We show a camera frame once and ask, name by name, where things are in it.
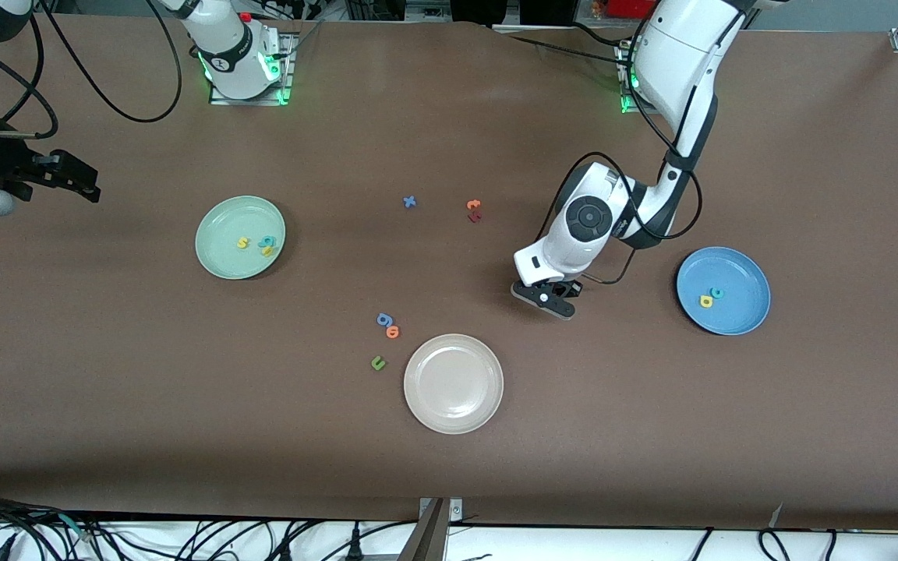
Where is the beige plate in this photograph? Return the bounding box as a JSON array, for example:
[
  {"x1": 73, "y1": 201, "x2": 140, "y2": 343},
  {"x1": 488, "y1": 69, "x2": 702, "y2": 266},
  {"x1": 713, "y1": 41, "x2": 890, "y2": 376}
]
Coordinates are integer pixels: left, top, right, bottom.
[{"x1": 403, "y1": 333, "x2": 505, "y2": 435}]

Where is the green-tipped cable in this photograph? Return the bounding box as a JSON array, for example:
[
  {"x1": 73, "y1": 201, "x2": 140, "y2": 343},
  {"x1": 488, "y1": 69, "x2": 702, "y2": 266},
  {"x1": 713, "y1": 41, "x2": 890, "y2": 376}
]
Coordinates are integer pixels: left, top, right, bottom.
[{"x1": 59, "y1": 514, "x2": 95, "y2": 542}]

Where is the black cable on table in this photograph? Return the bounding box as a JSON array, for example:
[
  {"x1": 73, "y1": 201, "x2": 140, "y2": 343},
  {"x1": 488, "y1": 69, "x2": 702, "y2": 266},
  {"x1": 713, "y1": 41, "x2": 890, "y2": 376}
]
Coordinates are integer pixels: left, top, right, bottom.
[
  {"x1": 496, "y1": 27, "x2": 637, "y2": 67},
  {"x1": 570, "y1": 22, "x2": 625, "y2": 46}
]

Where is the green plate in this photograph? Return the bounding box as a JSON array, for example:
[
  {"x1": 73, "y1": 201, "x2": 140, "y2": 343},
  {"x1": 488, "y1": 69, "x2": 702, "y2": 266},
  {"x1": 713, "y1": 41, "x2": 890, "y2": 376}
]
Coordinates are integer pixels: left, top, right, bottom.
[{"x1": 195, "y1": 195, "x2": 287, "y2": 281}]

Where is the blue plate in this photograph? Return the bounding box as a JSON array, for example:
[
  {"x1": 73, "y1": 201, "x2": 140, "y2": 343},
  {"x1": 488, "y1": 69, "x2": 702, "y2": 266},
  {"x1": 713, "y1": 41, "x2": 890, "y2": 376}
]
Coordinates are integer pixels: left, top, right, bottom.
[{"x1": 676, "y1": 246, "x2": 772, "y2": 337}]

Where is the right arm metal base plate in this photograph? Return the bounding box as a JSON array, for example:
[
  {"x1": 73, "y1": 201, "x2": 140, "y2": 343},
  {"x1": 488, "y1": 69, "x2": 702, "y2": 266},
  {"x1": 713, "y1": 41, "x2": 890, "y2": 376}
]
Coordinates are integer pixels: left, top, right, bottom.
[{"x1": 209, "y1": 31, "x2": 299, "y2": 107}]

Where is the looped black floor cable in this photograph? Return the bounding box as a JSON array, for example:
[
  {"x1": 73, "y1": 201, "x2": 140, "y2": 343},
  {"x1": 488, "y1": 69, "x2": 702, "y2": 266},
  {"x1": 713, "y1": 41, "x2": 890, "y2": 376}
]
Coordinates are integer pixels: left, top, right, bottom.
[{"x1": 757, "y1": 528, "x2": 791, "y2": 561}]

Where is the metal table bracket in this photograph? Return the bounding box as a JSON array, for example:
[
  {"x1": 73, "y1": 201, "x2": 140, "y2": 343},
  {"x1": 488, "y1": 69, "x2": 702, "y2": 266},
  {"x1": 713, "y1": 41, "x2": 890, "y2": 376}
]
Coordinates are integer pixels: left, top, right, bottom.
[{"x1": 397, "y1": 496, "x2": 465, "y2": 561}]

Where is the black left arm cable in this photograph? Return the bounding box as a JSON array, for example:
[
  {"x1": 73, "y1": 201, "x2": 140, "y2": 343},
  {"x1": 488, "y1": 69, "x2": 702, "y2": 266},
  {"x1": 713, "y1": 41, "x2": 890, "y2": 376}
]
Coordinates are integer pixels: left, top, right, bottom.
[{"x1": 554, "y1": 47, "x2": 723, "y2": 285}]

